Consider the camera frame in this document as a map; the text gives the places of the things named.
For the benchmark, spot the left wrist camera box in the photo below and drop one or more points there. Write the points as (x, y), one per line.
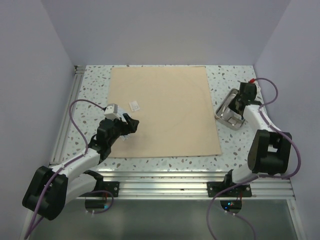
(111, 112)

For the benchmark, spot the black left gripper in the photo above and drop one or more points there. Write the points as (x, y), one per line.
(132, 124)

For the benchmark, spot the long white printed packet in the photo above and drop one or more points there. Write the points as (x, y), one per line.
(120, 112)

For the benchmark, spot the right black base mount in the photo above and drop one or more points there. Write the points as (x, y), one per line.
(228, 190)

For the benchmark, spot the stainless steel tray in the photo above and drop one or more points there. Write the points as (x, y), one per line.
(226, 116)

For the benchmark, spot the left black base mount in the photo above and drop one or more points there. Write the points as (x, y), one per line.
(110, 186)

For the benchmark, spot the clear packet near left gripper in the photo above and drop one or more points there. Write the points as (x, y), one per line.
(124, 137)

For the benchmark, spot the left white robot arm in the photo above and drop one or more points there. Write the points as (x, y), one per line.
(51, 188)

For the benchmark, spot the aluminium frame rails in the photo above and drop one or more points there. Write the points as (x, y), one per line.
(185, 177)

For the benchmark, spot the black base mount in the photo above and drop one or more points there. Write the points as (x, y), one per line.
(228, 190)
(110, 186)

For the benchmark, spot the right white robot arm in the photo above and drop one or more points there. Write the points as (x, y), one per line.
(270, 150)

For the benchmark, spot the beige cloth mat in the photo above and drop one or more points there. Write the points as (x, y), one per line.
(176, 116)

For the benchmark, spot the red cable connector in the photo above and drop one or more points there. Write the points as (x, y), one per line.
(252, 81)

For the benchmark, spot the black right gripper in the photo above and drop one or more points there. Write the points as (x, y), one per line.
(231, 104)

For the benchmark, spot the small white sachet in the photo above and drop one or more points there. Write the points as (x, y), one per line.
(134, 106)

